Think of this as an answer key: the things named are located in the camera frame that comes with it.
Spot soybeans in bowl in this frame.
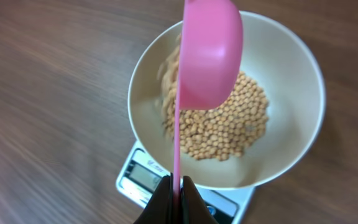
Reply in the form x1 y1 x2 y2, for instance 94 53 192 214
155 47 269 161

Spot white bowl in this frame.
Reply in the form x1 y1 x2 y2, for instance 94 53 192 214
127 12 326 190

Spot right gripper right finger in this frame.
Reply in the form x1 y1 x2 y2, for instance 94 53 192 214
180 176 218 224

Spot pink measuring scoop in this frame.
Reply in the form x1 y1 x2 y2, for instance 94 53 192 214
173 0 243 197

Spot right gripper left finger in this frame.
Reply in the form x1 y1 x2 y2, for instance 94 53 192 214
134 175 173 224

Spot white digital kitchen scale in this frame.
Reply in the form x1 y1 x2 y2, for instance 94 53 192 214
116 141 255 224

